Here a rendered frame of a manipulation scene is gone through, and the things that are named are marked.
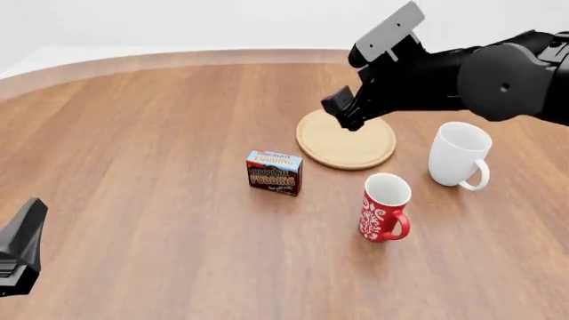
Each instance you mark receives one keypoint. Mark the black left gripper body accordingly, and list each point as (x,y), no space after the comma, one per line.
(15,280)

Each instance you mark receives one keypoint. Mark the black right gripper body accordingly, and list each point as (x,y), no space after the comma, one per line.
(382,78)

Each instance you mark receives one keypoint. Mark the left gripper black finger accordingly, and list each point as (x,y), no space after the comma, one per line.
(26,233)

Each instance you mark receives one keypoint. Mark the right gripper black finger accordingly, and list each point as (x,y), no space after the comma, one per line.
(359,116)
(338,100)

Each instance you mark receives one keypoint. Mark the round wooden plate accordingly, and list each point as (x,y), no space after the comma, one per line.
(342,146)

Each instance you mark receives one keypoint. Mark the chocolate pudding box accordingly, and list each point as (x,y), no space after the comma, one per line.
(274,173)

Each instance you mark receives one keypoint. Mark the red mug with white pattern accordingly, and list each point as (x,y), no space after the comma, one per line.
(378,213)

